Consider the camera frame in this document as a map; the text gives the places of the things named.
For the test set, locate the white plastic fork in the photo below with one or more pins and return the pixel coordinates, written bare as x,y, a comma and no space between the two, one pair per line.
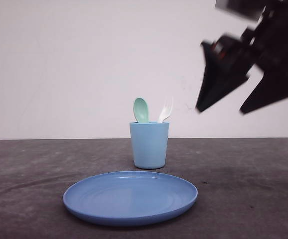
166,110

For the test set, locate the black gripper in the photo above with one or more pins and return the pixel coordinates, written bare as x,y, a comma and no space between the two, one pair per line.
228,60

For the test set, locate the mint green plastic spoon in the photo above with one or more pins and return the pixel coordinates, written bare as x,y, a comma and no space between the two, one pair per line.
140,109

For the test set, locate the light blue plastic cup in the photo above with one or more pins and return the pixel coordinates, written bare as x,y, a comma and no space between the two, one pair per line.
149,144

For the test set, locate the blue plastic plate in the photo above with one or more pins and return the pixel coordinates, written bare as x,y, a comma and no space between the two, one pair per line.
130,198

